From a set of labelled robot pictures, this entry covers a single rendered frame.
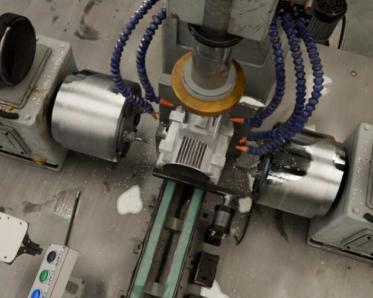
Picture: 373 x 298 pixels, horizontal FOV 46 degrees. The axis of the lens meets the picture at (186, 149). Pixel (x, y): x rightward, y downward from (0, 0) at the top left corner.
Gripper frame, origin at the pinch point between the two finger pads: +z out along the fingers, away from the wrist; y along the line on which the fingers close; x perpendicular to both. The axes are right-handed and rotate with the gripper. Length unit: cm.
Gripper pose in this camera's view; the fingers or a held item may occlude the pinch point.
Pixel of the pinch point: (32, 249)
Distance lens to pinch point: 118.1
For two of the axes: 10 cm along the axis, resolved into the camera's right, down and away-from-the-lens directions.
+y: 2.8, -8.8, 3.8
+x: -7.9, 0.2, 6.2
